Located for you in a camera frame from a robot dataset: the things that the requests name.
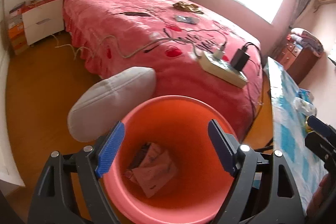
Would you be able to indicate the black power adapter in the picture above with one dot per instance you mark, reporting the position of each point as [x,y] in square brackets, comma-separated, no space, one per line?
[240,59]

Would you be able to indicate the beige power strip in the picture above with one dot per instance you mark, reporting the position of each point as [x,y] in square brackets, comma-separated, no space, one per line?
[223,70]

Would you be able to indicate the folded bedding on dresser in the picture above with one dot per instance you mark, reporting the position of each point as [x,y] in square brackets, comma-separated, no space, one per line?
[307,40]

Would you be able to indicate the white blue packet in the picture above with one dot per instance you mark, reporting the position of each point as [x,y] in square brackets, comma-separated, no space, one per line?
[304,107]

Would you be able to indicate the pink plastic trash bucket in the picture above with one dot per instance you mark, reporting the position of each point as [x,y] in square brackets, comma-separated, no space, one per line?
[178,124]

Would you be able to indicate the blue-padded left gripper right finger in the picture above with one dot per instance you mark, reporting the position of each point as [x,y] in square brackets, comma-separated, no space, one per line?
[263,189]

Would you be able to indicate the grey cushion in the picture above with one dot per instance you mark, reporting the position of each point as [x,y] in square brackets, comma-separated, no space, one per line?
[108,101]

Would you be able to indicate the white usb charger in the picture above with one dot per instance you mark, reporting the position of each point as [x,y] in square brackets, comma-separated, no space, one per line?
[219,53]

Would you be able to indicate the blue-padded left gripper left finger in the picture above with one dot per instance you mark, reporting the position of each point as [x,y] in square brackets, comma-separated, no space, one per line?
[54,197]

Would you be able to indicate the olive crumpled cloth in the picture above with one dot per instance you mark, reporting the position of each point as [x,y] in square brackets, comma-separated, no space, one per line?
[188,7]

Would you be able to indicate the white bedside cabinet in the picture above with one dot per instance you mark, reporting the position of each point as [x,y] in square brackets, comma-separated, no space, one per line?
[43,20]

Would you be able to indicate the orange boxes stack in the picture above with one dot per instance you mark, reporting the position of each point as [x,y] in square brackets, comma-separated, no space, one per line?
[16,31]

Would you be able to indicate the grey blue wrapper on bed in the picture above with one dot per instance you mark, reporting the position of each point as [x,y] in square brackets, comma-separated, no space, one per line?
[186,19]

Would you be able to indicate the blue checked tablecloth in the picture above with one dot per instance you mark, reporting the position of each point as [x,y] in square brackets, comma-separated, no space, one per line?
[289,131]

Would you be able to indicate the pink bed with blanket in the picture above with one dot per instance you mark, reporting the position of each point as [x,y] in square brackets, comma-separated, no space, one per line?
[112,42]

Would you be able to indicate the brown wooden dresser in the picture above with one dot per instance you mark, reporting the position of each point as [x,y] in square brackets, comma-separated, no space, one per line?
[296,60]

